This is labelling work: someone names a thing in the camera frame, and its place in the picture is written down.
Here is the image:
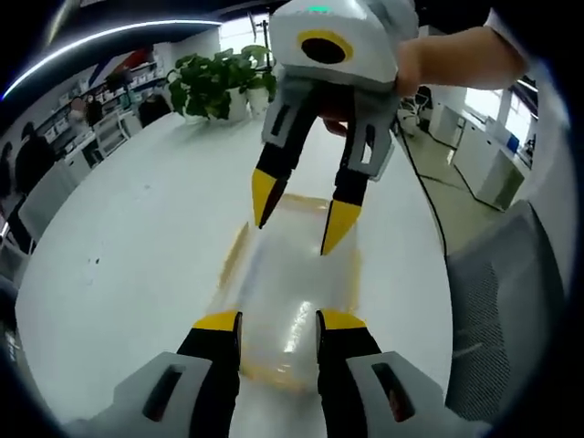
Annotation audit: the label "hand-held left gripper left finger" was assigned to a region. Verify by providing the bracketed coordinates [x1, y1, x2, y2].
[111, 308, 244, 438]

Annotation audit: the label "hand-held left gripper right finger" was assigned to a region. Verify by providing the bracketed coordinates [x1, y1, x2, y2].
[315, 308, 457, 438]

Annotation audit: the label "clear plastic bag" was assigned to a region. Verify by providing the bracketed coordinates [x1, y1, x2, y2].
[210, 192, 367, 394]

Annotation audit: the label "person's right hand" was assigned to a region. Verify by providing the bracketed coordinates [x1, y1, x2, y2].
[318, 32, 442, 137]

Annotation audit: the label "black office chair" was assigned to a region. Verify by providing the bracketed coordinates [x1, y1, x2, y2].
[410, 85, 433, 133]

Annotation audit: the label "small green potted plant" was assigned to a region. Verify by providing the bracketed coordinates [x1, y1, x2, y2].
[227, 44, 278, 115]

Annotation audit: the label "large green potted plant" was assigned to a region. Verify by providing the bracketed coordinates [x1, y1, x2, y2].
[166, 52, 250, 122]

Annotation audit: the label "white cabinet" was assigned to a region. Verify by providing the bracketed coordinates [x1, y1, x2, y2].
[451, 104, 526, 212]

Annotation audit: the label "white office chair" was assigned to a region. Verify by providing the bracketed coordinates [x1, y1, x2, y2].
[93, 111, 139, 159]
[6, 162, 70, 256]

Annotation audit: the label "grey mesh office chair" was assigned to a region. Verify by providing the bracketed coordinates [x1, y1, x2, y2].
[444, 200, 569, 423]

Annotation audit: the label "white storage shelves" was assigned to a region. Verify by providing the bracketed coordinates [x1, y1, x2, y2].
[36, 58, 165, 154]

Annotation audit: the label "long curved ceiling light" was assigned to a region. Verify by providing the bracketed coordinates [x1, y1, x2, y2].
[0, 20, 221, 99]

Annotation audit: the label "black floor cable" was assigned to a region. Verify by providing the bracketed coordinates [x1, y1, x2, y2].
[401, 131, 478, 195]

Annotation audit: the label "red blue wall banner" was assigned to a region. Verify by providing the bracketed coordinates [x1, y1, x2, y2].
[89, 47, 154, 86]

